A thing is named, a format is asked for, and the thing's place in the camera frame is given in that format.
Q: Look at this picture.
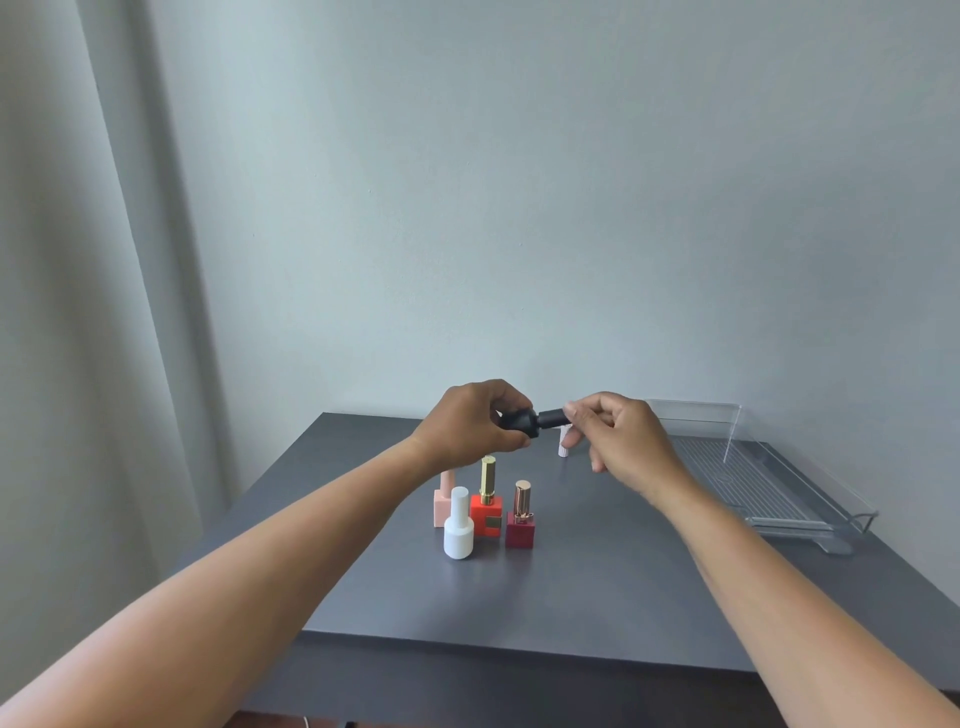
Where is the white round nail polish bottle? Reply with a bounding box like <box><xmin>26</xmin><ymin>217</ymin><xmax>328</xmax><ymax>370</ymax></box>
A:
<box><xmin>443</xmin><ymin>486</ymin><xmax>476</xmax><ymax>561</ymax></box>

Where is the person's right forearm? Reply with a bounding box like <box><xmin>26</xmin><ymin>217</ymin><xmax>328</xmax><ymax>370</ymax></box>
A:
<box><xmin>651</xmin><ymin>474</ymin><xmax>960</xmax><ymax>728</ymax></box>

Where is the person's right hand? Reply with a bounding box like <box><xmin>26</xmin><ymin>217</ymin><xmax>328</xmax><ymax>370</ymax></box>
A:
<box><xmin>559</xmin><ymin>391</ymin><xmax>697</xmax><ymax>502</ymax></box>

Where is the black nail polish bottle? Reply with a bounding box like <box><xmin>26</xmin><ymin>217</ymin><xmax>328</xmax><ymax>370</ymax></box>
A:
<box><xmin>495</xmin><ymin>407</ymin><xmax>571</xmax><ymax>441</ymax></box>

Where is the orange bottle with gold cap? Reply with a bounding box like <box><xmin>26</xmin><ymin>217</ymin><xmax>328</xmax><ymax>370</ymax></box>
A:
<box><xmin>470</xmin><ymin>455</ymin><xmax>504</xmax><ymax>539</ymax></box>

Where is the dark red bottle, rose-gold cap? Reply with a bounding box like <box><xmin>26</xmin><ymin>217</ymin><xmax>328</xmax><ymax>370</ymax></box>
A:
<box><xmin>504</xmin><ymin>480</ymin><xmax>537</xmax><ymax>550</ymax></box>

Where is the clear plastic tray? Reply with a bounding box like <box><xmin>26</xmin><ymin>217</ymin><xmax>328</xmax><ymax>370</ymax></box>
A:
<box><xmin>645</xmin><ymin>398</ymin><xmax>880</xmax><ymax>557</ymax></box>

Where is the person's left forearm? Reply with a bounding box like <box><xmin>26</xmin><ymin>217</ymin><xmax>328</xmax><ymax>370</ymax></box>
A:
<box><xmin>0</xmin><ymin>438</ymin><xmax>445</xmax><ymax>728</ymax></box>

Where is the person's left hand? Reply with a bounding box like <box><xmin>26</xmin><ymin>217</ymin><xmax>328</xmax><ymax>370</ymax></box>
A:
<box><xmin>408</xmin><ymin>378</ymin><xmax>538</xmax><ymax>481</ymax></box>

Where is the pink nail polish bottle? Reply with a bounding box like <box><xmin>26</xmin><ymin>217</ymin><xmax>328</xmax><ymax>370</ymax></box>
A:
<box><xmin>432</xmin><ymin>468</ymin><xmax>460</xmax><ymax>529</ymax></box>

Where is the white curtain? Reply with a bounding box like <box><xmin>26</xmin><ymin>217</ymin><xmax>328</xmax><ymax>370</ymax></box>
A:
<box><xmin>0</xmin><ymin>0</ymin><xmax>235</xmax><ymax>702</ymax></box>

